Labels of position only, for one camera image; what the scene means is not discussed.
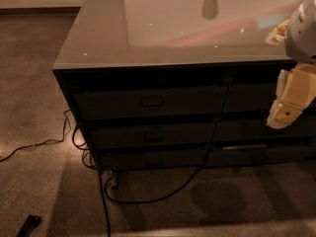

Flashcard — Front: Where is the black object on floor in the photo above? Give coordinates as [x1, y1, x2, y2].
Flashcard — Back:
[16, 214, 41, 237]

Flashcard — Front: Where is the thick black floor cable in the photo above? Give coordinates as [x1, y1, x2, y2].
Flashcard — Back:
[98, 121, 219, 237]

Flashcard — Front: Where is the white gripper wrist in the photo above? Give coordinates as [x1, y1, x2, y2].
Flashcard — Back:
[266, 0, 316, 129]

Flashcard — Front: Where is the dark cabinet with glossy top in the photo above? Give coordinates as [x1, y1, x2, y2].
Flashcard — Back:
[52, 0, 316, 174]

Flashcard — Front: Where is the metal cabinet leg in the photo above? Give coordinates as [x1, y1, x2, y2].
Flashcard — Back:
[111, 171, 119, 190]

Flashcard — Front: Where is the thin black floor cable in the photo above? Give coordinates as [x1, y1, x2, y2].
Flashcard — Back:
[0, 108, 98, 170]

